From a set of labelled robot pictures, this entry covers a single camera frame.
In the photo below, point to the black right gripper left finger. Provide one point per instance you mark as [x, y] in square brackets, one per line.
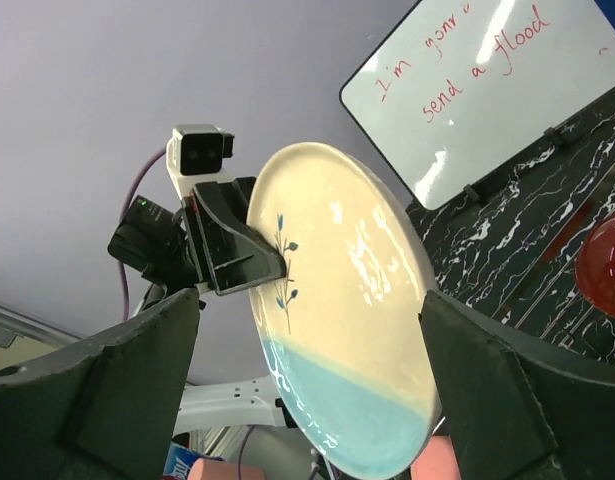
[104, 407]

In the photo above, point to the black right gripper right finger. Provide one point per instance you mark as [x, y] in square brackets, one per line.
[518, 407]

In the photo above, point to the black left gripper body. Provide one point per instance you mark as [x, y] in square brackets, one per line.
[156, 243]

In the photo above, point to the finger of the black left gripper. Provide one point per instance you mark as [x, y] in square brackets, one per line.
[237, 256]

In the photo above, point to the cream and blue plate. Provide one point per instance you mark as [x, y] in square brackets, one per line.
[341, 332]

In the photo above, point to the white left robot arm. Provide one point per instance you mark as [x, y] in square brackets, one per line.
[251, 402]

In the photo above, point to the pink cup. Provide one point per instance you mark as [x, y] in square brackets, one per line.
[436, 462]

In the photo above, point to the red bowl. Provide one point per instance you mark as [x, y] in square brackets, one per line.
[595, 267]

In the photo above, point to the whiteboard with red writing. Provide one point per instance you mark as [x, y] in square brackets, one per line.
[458, 88]

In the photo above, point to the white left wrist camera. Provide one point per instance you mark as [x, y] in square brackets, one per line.
[194, 154]

